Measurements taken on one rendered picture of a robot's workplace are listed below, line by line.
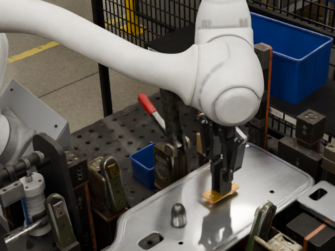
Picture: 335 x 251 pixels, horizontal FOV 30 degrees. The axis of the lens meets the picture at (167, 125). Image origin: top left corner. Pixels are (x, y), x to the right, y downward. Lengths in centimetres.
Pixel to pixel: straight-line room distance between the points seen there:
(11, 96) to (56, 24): 82
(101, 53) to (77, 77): 288
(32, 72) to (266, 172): 279
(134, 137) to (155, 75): 109
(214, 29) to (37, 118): 81
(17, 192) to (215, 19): 49
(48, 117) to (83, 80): 215
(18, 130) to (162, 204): 59
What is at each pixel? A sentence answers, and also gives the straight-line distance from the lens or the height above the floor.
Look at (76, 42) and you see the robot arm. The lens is 109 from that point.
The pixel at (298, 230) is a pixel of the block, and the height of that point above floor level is 98.
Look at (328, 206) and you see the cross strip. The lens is 138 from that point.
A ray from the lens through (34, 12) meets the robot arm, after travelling 114.
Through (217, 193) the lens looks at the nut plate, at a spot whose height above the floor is 102.
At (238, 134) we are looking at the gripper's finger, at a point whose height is 119.
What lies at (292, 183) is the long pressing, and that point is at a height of 100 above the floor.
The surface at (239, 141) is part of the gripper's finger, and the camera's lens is 124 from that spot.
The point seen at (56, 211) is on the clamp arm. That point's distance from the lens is 126.
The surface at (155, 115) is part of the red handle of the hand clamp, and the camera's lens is 144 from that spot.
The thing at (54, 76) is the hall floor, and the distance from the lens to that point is 398.
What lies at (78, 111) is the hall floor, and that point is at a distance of 359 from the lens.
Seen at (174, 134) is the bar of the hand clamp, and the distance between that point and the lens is 140.
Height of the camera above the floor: 190
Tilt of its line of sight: 34 degrees down
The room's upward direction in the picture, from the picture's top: 2 degrees counter-clockwise
